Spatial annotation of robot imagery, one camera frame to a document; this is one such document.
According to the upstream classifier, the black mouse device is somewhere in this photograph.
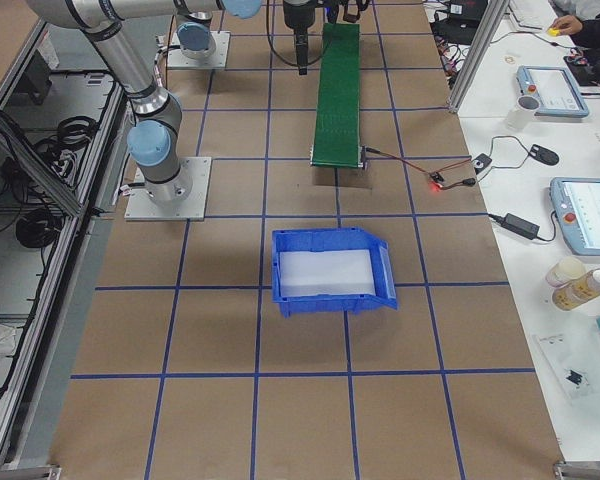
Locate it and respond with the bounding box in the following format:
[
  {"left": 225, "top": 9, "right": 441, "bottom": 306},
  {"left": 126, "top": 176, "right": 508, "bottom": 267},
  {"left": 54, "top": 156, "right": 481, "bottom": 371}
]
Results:
[{"left": 529, "top": 144, "right": 560, "bottom": 166}]

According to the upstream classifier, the white foam sheet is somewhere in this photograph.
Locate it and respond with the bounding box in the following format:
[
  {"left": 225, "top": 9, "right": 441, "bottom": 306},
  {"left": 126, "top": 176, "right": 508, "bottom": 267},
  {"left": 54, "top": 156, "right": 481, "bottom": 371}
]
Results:
[{"left": 279, "top": 249, "right": 375, "bottom": 297}]

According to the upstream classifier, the near blue teach pendant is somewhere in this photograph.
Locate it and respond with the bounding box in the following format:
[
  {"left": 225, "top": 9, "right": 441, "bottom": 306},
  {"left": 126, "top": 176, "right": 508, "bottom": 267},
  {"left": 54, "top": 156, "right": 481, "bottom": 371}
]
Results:
[{"left": 549, "top": 177, "right": 600, "bottom": 256}]

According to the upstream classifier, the blue plastic bin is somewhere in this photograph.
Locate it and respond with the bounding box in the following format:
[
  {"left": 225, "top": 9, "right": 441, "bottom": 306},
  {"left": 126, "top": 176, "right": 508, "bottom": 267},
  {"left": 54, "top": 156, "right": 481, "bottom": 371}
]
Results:
[{"left": 271, "top": 227, "right": 398, "bottom": 317}]

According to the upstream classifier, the plastic cup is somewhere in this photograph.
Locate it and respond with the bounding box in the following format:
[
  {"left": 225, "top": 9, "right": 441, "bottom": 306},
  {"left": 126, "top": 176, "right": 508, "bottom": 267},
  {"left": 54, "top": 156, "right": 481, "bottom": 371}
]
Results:
[{"left": 545, "top": 256, "right": 586, "bottom": 287}]

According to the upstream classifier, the white mug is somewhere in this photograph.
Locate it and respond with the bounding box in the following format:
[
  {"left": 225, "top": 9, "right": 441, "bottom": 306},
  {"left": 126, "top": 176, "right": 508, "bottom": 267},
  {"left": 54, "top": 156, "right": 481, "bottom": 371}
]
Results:
[{"left": 504, "top": 95, "right": 540, "bottom": 131}]

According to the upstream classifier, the black power adapter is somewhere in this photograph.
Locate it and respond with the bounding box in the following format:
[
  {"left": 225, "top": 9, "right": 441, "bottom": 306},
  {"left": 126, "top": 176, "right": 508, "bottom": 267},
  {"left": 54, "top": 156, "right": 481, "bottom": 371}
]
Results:
[{"left": 489, "top": 213, "right": 539, "bottom": 240}]

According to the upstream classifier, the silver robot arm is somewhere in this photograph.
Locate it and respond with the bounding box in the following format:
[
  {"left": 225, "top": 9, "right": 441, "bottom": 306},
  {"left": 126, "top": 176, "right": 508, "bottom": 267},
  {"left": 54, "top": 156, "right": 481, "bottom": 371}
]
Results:
[
  {"left": 28, "top": 1, "right": 261, "bottom": 204},
  {"left": 176, "top": 12, "right": 215, "bottom": 60}
]

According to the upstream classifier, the yellow drink can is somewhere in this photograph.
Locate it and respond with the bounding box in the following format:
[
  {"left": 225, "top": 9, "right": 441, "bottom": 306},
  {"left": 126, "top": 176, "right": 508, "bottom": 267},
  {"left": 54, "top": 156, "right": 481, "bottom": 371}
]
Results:
[{"left": 552, "top": 268, "right": 600, "bottom": 311}]

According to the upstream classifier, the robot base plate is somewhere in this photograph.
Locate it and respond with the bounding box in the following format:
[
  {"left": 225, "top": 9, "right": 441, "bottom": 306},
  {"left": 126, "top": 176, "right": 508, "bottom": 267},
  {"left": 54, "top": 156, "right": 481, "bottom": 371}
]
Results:
[
  {"left": 167, "top": 31, "right": 231, "bottom": 70},
  {"left": 125, "top": 157, "right": 212, "bottom": 221}
]

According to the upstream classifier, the far blue teach pendant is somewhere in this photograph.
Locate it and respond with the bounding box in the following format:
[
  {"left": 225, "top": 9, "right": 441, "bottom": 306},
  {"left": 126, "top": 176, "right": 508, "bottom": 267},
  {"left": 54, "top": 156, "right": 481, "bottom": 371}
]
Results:
[{"left": 516, "top": 66, "right": 589, "bottom": 118}]

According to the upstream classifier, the aluminium frame post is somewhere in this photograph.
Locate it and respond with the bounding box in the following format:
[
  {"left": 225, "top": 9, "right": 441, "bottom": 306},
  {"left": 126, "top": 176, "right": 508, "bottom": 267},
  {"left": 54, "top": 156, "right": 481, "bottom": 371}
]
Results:
[{"left": 448, "top": 0, "right": 509, "bottom": 113}]

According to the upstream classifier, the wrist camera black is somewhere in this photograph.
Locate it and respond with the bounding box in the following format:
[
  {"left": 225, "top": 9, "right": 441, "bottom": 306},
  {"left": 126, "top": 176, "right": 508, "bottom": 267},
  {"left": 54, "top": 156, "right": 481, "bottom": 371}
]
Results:
[{"left": 283, "top": 0, "right": 317, "bottom": 76}]

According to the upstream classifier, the red black power cable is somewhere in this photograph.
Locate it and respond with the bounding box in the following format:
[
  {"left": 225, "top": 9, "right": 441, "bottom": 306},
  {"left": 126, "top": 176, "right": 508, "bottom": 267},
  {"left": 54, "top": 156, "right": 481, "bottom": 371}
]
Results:
[{"left": 363, "top": 145, "right": 477, "bottom": 194}]

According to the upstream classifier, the green conveyor belt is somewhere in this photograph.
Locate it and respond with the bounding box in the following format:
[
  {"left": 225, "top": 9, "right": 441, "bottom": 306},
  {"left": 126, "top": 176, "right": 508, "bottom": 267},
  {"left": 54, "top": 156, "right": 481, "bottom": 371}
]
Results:
[{"left": 311, "top": 23, "right": 365, "bottom": 169}]

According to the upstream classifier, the blue teach pendant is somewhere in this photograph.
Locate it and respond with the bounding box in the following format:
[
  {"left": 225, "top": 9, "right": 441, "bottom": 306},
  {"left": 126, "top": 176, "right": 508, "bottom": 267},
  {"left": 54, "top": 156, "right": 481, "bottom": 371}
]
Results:
[
  {"left": 516, "top": 66, "right": 589, "bottom": 118},
  {"left": 549, "top": 177, "right": 600, "bottom": 256}
]

